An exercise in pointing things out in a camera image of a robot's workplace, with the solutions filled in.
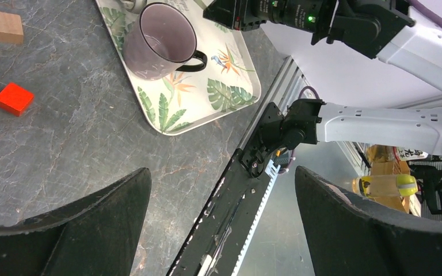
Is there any red cube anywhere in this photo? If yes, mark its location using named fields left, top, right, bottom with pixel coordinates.
left=0, top=83, right=34, bottom=117

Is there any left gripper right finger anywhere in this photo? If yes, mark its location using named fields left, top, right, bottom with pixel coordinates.
left=295, top=166, right=442, bottom=275

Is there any yellow bottle in background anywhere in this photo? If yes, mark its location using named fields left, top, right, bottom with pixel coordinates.
left=352, top=174, right=418, bottom=198

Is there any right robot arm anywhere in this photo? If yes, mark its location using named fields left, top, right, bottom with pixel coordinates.
left=203, top=1, right=442, bottom=177

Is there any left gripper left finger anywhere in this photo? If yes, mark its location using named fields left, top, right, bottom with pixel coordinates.
left=0, top=168, right=152, bottom=275

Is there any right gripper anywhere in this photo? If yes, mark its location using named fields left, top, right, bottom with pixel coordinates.
left=203, top=0, right=267, bottom=32

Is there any floral leaf tray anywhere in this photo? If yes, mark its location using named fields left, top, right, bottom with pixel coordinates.
left=95, top=0, right=262, bottom=136

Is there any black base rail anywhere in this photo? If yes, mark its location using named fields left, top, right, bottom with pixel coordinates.
left=165, top=102, right=306, bottom=276

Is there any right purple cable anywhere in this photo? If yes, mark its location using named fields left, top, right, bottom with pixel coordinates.
left=407, top=0, right=442, bottom=39

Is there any small wooden cube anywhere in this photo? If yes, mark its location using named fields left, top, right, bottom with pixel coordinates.
left=0, top=11, right=24, bottom=45

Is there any mauve purple mug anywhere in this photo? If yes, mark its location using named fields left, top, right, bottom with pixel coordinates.
left=123, top=2, right=208, bottom=81

